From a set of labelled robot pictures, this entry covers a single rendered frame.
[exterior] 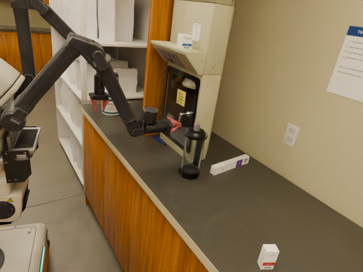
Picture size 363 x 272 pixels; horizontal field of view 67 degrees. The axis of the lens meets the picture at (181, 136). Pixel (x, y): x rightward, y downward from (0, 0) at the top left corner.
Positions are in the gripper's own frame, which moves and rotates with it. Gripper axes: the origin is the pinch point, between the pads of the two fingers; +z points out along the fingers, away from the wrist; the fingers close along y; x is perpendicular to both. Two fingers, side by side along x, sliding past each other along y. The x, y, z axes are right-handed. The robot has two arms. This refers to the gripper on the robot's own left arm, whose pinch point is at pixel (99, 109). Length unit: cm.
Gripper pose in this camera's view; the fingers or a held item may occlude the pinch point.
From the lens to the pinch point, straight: 161.9
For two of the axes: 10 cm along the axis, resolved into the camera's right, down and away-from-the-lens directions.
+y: 8.3, -1.3, 5.5
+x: -5.5, -4.2, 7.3
